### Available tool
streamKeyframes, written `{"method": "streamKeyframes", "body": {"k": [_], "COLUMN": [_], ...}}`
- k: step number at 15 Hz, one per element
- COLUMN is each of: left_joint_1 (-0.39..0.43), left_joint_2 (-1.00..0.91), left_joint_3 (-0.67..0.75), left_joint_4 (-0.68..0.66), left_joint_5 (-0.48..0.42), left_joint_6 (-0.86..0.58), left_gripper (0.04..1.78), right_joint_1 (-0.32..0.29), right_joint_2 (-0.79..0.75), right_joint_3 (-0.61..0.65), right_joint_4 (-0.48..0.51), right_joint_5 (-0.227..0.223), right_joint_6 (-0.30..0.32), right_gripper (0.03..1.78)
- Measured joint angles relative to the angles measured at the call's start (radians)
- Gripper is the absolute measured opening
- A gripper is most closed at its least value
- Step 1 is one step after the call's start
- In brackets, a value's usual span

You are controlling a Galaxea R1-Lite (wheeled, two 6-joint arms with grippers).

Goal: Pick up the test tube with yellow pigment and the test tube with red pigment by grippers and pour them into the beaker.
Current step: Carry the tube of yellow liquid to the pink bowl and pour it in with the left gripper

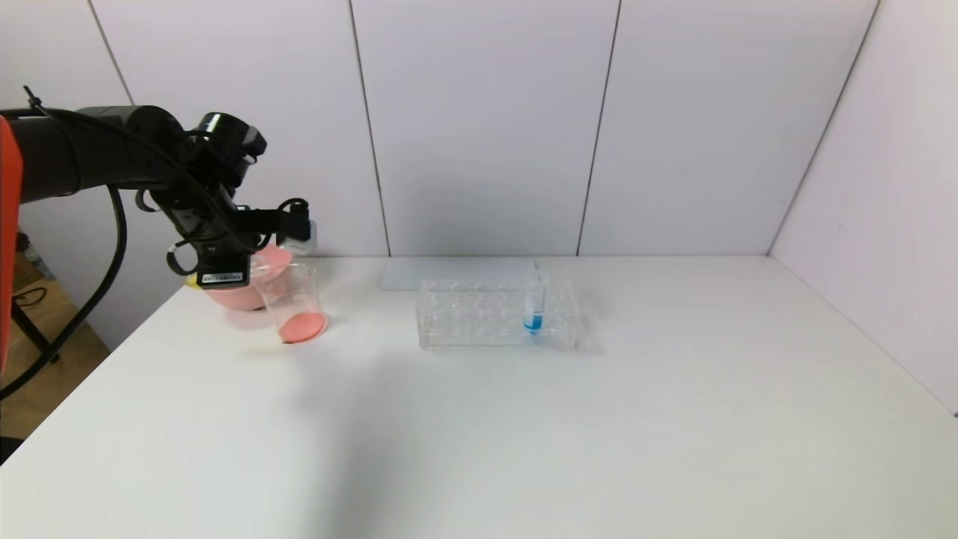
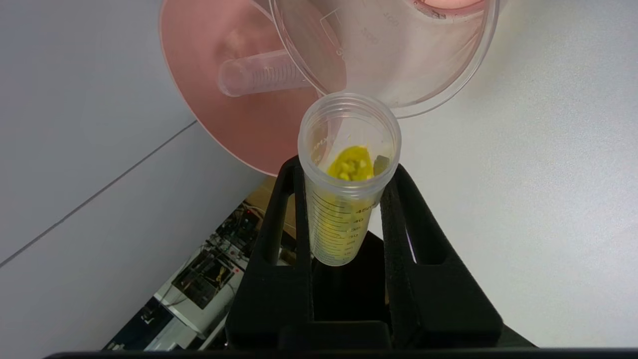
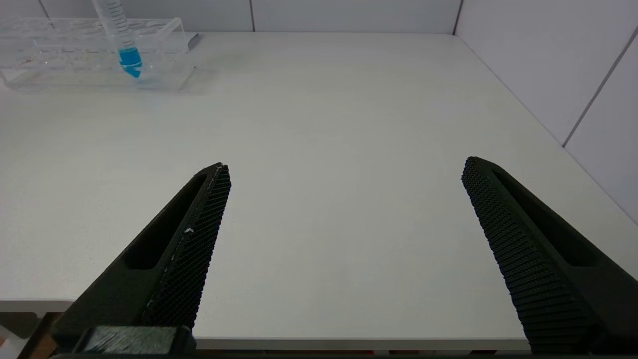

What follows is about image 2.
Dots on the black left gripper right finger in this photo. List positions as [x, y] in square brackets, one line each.
[438, 309]

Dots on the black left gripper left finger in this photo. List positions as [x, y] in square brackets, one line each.
[271, 299]

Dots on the test tube with yellow pigment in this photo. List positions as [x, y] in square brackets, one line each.
[344, 219]

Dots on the test tube with red pigment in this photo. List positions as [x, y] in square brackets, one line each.
[254, 75]

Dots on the clear glass beaker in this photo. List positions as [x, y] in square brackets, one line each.
[423, 65]

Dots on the pink plastic bowl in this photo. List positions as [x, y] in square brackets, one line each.
[224, 119]

